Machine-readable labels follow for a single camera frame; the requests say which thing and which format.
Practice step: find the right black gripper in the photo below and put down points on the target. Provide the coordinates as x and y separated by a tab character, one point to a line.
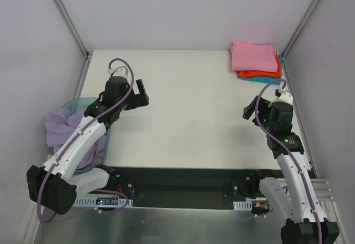
255	109

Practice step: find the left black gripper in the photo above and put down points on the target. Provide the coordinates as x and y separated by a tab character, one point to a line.
137	100

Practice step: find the purple t shirt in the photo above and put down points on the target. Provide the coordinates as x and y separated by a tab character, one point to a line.
59	124

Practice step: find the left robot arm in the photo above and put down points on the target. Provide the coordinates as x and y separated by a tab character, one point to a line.
54	185

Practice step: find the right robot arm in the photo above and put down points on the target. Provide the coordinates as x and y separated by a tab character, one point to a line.
305	219

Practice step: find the teal folded t shirt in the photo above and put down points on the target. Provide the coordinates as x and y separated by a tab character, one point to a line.
261	79

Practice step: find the orange folded t shirt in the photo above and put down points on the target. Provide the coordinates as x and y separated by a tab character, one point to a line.
260	73

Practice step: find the translucent blue plastic bin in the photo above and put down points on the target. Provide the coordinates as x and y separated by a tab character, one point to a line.
80	102

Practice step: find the pink folded t shirt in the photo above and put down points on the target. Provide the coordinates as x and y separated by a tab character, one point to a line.
247	56

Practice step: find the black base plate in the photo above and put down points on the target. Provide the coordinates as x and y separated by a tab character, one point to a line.
210	189

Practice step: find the aluminium rail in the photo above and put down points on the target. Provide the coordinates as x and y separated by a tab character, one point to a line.
322	190

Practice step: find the right white cable duct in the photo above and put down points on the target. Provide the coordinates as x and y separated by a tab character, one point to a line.
242	205

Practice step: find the white cable duct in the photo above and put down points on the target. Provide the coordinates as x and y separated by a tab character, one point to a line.
103	202
242	205

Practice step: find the left white cable duct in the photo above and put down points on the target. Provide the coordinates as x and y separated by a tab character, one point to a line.
103	202

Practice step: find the left aluminium frame post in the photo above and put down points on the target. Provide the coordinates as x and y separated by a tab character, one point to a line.
72	29

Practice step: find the aluminium frame post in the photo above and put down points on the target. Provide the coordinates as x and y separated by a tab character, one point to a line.
72	29
301	25

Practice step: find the right aluminium frame post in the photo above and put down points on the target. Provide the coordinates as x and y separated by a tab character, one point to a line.
301	25

